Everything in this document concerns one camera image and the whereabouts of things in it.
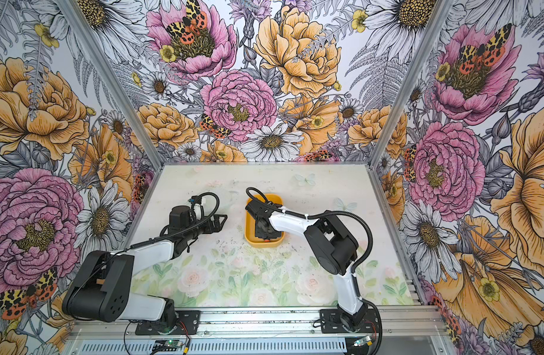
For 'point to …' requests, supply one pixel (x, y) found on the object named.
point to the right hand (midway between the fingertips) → (266, 238)
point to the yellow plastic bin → (250, 237)
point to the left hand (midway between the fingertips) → (218, 222)
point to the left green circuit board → (167, 345)
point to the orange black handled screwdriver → (267, 240)
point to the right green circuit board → (363, 341)
